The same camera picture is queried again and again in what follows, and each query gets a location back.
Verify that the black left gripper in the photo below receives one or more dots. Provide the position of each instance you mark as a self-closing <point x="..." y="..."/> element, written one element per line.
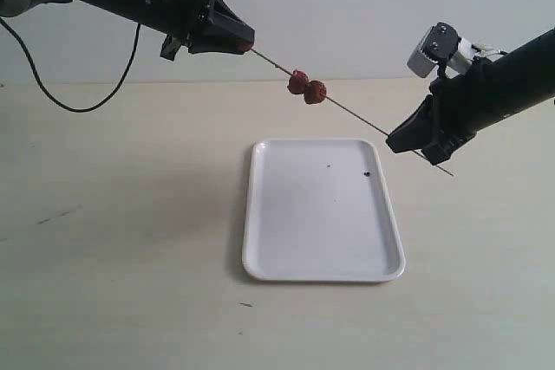
<point x="176" y="19"/>

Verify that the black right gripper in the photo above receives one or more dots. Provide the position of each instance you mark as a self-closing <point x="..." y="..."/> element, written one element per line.
<point x="444" y="122"/>

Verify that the thin metal skewer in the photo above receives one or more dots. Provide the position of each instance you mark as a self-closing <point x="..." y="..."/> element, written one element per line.
<point x="328" y="98"/>

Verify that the dark red date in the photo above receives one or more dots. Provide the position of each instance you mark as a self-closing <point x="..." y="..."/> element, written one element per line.
<point x="315" y="93"/>

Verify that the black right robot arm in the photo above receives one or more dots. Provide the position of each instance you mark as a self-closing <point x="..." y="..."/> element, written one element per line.
<point x="521" y="79"/>

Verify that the white rectangular plastic tray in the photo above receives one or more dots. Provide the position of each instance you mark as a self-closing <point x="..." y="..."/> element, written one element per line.
<point x="312" y="216"/>

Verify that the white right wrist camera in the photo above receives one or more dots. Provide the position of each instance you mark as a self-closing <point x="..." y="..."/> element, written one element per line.
<point x="442" y="47"/>

